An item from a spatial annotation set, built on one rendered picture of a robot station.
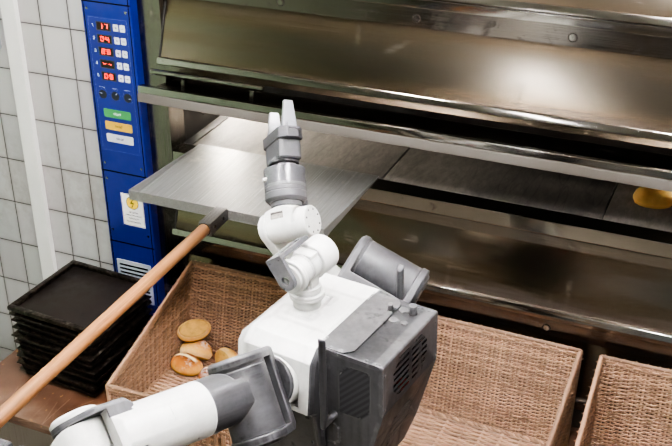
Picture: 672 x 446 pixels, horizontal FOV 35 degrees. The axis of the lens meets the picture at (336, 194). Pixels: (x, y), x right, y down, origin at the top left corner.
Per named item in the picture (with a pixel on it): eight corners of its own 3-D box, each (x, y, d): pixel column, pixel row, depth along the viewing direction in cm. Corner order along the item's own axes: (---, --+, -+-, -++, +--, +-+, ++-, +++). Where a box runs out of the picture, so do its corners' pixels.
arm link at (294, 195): (255, 188, 221) (258, 241, 218) (298, 177, 215) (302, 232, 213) (286, 198, 230) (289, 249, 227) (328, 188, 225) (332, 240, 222)
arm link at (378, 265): (416, 286, 215) (425, 262, 203) (394, 323, 212) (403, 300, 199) (366, 258, 217) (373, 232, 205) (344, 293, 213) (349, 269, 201)
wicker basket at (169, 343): (196, 335, 324) (189, 256, 311) (369, 377, 304) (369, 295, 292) (106, 432, 284) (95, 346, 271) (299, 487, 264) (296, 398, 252)
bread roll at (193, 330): (213, 334, 306) (213, 342, 311) (208, 313, 309) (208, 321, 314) (179, 342, 304) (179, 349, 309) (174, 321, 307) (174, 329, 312)
